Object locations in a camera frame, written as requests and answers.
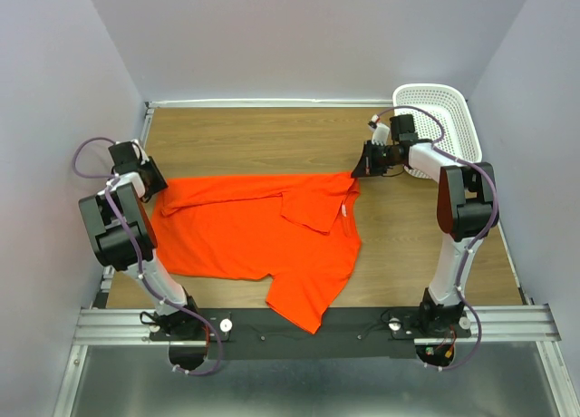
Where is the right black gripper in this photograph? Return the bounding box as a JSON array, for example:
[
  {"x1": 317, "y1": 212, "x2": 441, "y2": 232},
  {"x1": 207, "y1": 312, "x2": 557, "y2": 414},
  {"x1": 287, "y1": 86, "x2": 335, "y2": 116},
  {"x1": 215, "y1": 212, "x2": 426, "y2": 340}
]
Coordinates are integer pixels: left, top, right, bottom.
[{"x1": 350, "y1": 140, "x2": 400, "y2": 179}]

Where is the orange t shirt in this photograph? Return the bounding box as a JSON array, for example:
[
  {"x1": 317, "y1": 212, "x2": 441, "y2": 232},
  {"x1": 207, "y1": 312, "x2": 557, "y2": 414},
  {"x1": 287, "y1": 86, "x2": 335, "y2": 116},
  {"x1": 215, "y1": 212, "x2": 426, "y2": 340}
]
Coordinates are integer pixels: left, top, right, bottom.
[{"x1": 151, "y1": 172, "x2": 362, "y2": 334}]

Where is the white perforated plastic basket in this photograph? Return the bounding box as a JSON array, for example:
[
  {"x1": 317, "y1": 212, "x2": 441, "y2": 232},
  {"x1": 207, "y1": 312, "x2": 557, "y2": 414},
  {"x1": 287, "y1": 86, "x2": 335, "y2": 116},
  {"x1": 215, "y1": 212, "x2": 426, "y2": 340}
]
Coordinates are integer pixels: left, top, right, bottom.
[{"x1": 392, "y1": 83, "x2": 482, "y2": 163}]

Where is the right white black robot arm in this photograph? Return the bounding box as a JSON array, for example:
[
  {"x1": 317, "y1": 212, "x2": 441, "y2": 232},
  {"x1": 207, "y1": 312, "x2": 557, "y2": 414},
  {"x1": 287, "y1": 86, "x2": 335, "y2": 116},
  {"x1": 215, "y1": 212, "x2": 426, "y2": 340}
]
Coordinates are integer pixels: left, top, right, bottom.
[{"x1": 351, "y1": 113, "x2": 499, "y2": 337}]

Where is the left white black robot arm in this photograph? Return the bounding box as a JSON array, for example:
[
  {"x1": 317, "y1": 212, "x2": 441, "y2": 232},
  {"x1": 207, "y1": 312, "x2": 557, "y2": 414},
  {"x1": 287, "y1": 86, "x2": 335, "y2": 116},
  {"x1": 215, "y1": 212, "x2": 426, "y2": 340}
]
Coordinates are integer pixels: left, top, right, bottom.
[{"x1": 72, "y1": 137, "x2": 208, "y2": 340}]

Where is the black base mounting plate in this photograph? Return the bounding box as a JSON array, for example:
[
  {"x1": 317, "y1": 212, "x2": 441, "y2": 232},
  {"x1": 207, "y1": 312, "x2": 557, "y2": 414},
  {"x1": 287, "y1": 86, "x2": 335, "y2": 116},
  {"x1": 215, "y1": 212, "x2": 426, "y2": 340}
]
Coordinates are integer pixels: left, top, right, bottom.
[{"x1": 140, "y1": 307, "x2": 473, "y2": 360}]

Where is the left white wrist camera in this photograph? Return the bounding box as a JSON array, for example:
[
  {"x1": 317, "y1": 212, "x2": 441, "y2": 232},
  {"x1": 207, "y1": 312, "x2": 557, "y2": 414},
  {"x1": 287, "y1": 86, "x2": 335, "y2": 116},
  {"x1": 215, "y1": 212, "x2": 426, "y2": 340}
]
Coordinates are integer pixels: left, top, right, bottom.
[{"x1": 109, "y1": 140, "x2": 149, "y2": 166}]

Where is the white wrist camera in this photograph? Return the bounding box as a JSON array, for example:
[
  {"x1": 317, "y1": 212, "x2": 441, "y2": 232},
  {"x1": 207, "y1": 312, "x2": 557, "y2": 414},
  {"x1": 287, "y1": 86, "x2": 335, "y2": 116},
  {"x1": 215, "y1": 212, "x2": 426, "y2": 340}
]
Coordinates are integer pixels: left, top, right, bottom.
[
  {"x1": 368, "y1": 114, "x2": 391, "y2": 146},
  {"x1": 109, "y1": 140, "x2": 149, "y2": 166}
]

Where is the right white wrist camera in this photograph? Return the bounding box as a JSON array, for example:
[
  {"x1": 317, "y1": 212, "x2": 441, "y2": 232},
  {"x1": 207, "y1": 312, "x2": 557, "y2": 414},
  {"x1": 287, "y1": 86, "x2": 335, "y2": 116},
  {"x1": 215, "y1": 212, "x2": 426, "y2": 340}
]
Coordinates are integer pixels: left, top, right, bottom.
[{"x1": 368, "y1": 114, "x2": 391, "y2": 146}]

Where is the aluminium frame rail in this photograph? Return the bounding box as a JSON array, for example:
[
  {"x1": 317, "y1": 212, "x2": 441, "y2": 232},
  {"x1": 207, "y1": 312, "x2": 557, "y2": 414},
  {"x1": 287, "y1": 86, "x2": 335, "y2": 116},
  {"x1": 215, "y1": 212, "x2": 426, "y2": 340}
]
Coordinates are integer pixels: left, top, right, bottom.
[{"x1": 72, "y1": 305, "x2": 561, "y2": 346}]

